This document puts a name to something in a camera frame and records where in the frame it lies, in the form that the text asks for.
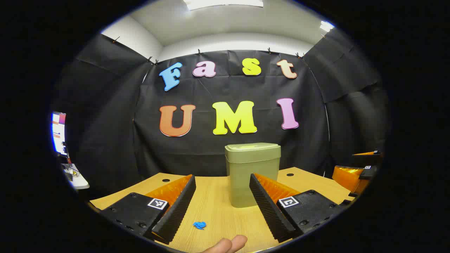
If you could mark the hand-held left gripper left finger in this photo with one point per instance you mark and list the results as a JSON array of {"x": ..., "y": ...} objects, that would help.
[{"x": 179, "y": 207}]

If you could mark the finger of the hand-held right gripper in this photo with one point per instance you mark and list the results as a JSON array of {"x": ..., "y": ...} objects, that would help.
[
  {"x": 367, "y": 173},
  {"x": 367, "y": 160}
]

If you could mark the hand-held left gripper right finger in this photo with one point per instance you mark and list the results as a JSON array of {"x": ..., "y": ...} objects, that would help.
[{"x": 269, "y": 211}]

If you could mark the blue paper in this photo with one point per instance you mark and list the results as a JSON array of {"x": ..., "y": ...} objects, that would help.
[{"x": 199, "y": 225}]

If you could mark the green desktop garbage bin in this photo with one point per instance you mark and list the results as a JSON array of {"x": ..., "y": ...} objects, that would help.
[{"x": 242, "y": 168}]

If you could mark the wooden desktop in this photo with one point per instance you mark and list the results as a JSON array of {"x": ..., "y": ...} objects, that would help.
[{"x": 225, "y": 218}]

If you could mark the black backdrop cloth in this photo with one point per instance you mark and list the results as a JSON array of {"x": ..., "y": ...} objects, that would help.
[{"x": 211, "y": 151}]

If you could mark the white side table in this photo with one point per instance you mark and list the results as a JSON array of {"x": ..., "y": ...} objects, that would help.
[{"x": 80, "y": 182}]

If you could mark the small ceiling light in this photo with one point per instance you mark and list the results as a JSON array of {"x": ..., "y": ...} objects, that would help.
[{"x": 327, "y": 25}]

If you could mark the computer monitor screen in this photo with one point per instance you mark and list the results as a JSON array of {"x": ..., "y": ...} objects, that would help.
[{"x": 58, "y": 133}]

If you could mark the large ceiling light panel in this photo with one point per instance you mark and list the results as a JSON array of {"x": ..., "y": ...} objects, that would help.
[{"x": 225, "y": 3}]

